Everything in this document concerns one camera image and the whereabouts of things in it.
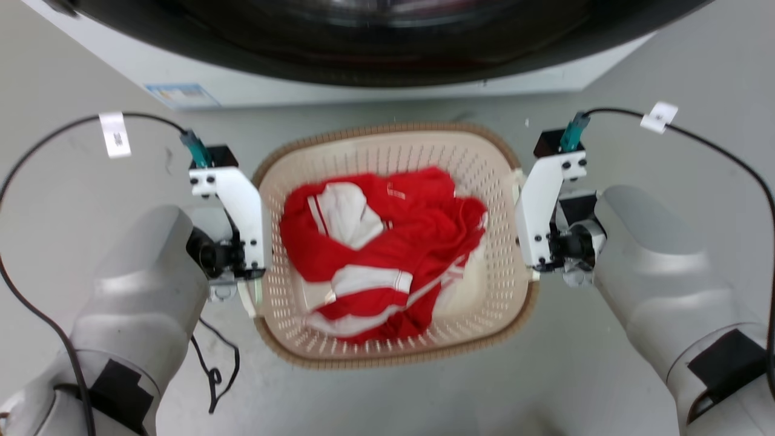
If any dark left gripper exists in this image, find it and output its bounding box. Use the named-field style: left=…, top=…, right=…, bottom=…
left=185, top=224, right=267, bottom=319

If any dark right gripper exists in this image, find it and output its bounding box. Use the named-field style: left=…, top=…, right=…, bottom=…
left=535, top=191, right=607, bottom=288

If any beige perforated plastic laundry basket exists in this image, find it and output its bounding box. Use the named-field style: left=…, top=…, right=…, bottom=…
left=251, top=122, right=541, bottom=371

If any red and white garment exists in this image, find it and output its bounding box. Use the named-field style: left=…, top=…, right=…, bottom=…
left=279, top=166, right=489, bottom=346

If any blue sticker label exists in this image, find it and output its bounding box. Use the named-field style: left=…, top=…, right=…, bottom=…
left=144, top=82, right=222, bottom=110

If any white washing machine body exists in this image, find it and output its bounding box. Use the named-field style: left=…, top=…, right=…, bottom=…
left=21, top=0, right=659, bottom=111

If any dark round washing machine door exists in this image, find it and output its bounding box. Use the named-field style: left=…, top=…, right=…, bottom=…
left=42, top=0, right=716, bottom=88

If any thin black dangling cable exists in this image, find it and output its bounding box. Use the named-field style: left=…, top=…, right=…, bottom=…
left=190, top=317, right=241, bottom=415

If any white cable label tag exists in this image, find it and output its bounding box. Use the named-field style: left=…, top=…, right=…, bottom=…
left=639, top=101, right=679, bottom=134
left=98, top=111, right=133, bottom=159

